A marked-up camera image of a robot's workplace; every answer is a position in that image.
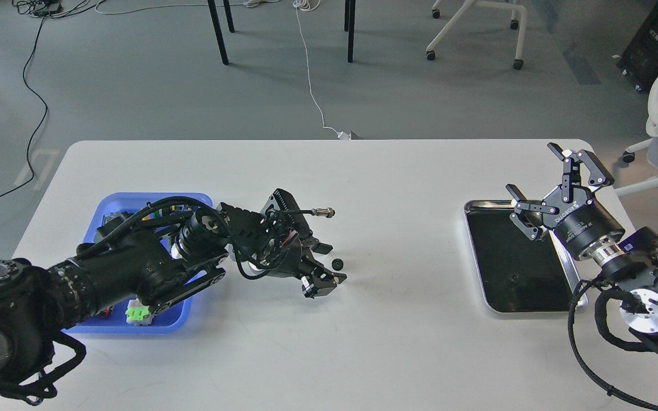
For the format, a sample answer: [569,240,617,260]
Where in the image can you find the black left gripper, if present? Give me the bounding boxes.
[218,189,347,299]

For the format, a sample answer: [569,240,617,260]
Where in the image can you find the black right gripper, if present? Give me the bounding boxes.
[505,142,625,262]

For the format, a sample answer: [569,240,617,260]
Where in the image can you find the small black gear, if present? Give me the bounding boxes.
[331,258,344,271]

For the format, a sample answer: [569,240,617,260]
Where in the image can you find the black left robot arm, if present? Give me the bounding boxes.
[0,189,346,406]

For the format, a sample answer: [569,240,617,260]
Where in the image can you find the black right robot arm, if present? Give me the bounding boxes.
[506,143,658,410]

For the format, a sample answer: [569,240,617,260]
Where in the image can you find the white chair base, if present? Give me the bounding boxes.
[426,0,528,71]

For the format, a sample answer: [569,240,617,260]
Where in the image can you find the shiny metal tray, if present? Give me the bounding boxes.
[464,200,580,316]

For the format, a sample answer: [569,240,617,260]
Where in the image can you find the blue plastic tray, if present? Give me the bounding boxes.
[64,192,212,335]

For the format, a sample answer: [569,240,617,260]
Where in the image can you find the black equipment rack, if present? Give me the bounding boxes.
[617,2,658,92]

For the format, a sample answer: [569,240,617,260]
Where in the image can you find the black table legs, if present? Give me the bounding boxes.
[207,0,357,65]

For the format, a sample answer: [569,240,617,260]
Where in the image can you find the green and grey switch part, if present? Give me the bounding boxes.
[125,299,153,326]

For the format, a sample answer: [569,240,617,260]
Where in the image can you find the white floor cable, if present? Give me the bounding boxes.
[95,0,352,140]

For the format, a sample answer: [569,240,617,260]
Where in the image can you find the black floor cable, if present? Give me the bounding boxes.
[0,0,64,263]

